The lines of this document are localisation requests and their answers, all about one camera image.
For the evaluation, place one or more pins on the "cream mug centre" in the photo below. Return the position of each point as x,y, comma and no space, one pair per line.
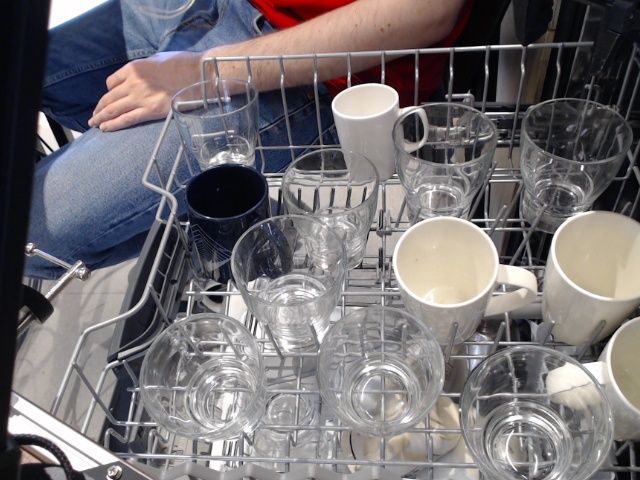
450,277

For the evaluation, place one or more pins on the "white mug back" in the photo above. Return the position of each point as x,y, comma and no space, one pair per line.
364,117

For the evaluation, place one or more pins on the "person's bare forearm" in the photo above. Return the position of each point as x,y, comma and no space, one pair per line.
295,55

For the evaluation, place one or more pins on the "red shirt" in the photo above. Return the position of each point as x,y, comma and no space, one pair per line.
400,72

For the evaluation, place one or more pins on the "clear glass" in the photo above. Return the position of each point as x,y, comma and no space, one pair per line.
570,151
218,121
290,270
340,188
380,370
530,412
444,155
203,378

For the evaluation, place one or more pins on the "blue jeans legs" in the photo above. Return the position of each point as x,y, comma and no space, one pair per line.
89,203

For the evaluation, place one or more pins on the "cream mug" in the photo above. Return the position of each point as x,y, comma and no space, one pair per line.
591,281
614,375
450,277

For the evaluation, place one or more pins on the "person's bare hand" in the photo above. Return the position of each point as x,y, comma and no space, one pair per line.
143,89

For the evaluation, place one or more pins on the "cream mug far right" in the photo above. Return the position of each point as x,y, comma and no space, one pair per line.
614,375

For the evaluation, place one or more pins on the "small glass lower rack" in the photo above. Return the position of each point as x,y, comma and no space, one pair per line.
289,426

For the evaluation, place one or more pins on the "dark blue mug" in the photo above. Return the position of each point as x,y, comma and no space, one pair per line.
222,203

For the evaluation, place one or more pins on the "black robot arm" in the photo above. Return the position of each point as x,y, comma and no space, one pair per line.
24,26

